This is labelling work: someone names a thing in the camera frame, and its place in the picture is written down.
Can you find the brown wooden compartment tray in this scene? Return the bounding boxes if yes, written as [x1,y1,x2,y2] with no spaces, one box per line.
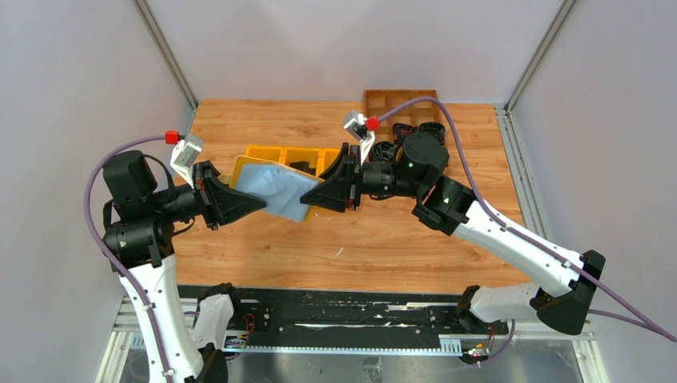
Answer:
[362,89,450,160]

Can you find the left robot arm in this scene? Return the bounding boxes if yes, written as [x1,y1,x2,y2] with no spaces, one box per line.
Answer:
[102,150,266,382]

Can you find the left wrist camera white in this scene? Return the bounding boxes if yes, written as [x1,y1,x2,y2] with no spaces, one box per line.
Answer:
[170,134,204,188]

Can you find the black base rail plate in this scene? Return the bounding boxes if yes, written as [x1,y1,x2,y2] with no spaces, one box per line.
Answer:
[226,287,509,355]

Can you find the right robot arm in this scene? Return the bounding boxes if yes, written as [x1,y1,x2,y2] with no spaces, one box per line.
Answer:
[300,132,605,335]

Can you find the black coiled belt right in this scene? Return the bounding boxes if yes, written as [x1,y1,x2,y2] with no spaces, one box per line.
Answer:
[418,121,446,147]

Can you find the black coiled belt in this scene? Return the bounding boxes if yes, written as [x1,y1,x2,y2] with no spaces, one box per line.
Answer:
[368,141,399,164]
[392,123,418,145]
[418,121,446,147]

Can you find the yellow bin right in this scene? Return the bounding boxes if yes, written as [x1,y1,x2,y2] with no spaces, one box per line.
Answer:
[317,148,341,175]

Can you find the yellow leather card holder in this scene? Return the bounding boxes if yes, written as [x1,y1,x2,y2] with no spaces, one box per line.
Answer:
[231,156,323,223]

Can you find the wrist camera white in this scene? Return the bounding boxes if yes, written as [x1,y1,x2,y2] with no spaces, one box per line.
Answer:
[343,110,376,164]
[170,134,204,188]

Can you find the yellow bin left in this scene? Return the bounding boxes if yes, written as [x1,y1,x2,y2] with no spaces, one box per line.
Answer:
[245,145,286,163]

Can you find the black cards in bin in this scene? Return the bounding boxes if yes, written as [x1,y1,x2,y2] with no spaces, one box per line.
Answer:
[288,161,316,176]

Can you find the yellow bin middle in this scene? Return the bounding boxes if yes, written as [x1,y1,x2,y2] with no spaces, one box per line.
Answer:
[280,147,325,176]

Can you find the yellow bin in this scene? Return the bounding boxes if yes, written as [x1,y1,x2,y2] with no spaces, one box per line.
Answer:
[317,148,341,175]
[280,147,325,176]
[245,145,286,163]

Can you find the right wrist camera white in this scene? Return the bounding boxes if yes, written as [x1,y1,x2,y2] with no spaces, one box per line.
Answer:
[343,110,376,164]

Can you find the black coiled belt front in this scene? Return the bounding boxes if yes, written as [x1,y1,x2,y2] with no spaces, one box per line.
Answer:
[368,141,399,164]

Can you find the black coiled belt left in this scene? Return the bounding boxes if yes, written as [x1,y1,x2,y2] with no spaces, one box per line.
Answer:
[392,123,418,145]

